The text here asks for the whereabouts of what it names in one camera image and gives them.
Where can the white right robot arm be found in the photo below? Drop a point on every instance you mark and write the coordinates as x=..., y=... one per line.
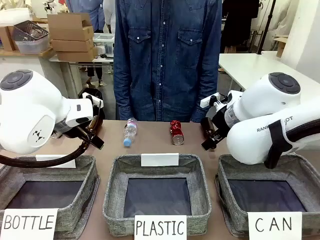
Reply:
x=262, y=105

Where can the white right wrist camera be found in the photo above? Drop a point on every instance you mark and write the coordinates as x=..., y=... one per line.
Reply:
x=208, y=101

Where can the bystander in blue shirt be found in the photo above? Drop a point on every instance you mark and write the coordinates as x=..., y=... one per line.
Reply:
x=92, y=12

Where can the person right forearm denim sleeve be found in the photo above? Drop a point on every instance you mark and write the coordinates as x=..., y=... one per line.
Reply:
x=122, y=95

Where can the clear storage box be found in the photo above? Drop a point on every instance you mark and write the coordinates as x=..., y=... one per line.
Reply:
x=105, y=42

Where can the flat cardboard box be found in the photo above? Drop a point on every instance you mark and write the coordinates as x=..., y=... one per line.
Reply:
x=72, y=45
x=76, y=55

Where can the brown glass bottle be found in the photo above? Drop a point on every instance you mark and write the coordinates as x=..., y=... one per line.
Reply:
x=93, y=123
x=208, y=128

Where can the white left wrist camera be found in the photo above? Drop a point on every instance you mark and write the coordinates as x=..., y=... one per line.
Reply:
x=90, y=98

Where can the open cardboard box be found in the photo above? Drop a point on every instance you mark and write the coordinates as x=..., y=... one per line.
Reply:
x=71, y=27

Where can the large handwritten PLASTIC paper sign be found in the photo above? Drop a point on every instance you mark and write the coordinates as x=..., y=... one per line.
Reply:
x=160, y=227

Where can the black tripod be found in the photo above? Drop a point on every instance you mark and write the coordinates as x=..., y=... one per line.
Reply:
x=268, y=22

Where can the grey fabric can basket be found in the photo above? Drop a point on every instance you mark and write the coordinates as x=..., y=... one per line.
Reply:
x=225, y=190

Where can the handwritten CAN paper sign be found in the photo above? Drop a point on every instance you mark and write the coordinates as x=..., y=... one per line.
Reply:
x=273, y=225

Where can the dark mesh tray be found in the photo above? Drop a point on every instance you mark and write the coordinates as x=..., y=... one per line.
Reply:
x=30, y=31

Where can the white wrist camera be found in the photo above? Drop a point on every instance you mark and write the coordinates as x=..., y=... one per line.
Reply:
x=208, y=101
x=90, y=98

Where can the crushed red can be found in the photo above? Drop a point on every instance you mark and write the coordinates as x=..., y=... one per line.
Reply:
x=177, y=135

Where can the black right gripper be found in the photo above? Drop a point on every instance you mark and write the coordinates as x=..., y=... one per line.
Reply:
x=217, y=118

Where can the grey fabric bottle basket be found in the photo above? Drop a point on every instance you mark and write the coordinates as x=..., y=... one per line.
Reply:
x=85, y=197

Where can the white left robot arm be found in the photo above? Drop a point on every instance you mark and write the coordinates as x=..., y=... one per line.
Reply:
x=30, y=112

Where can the bystander in black clothes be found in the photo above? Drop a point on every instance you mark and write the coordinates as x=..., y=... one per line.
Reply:
x=238, y=22

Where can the white power strip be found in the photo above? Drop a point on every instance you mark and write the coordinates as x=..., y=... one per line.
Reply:
x=28, y=223

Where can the small card on plastic basket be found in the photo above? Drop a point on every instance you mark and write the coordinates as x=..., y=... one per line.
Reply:
x=160, y=160

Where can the clear plastic bin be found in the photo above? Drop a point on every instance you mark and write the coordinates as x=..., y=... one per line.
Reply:
x=33, y=47

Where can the long white table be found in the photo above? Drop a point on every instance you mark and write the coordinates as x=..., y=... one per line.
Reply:
x=252, y=66

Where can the person torso denim shirt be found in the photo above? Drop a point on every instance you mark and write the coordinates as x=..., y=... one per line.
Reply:
x=165, y=62

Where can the grey fabric plastic basket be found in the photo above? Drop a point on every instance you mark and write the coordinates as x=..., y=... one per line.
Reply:
x=195, y=172

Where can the white background table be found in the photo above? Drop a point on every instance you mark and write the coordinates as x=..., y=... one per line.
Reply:
x=65, y=72

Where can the clear plastic bottle blue cap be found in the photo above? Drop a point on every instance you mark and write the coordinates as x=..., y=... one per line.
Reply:
x=130, y=131

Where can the small cardboard box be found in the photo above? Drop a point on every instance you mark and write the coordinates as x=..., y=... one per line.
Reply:
x=6, y=37

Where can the leaning cardboard piece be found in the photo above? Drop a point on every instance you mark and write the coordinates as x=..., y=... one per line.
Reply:
x=281, y=45

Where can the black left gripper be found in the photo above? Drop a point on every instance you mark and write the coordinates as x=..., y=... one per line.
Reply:
x=76, y=132

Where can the person left forearm denim sleeve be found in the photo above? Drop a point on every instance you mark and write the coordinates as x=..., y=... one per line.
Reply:
x=207, y=95

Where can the small BOTTLE card on basket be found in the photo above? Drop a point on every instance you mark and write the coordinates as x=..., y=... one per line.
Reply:
x=62, y=158

